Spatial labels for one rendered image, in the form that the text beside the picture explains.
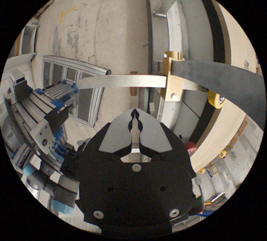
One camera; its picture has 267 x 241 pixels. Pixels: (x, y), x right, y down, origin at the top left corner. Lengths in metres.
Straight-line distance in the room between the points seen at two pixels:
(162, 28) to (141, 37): 0.73
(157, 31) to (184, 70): 0.25
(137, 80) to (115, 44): 0.92
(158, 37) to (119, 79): 0.25
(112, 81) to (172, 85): 0.15
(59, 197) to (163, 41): 0.65
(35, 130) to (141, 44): 1.14
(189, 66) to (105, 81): 0.19
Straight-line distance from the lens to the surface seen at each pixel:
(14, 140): 0.47
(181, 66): 0.17
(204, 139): 0.39
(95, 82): 0.23
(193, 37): 0.52
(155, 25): 0.39
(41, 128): 0.35
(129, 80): 0.21
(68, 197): 0.33
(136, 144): 0.33
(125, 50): 1.06
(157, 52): 0.35
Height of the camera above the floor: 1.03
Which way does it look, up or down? 63 degrees down
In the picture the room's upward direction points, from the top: 179 degrees counter-clockwise
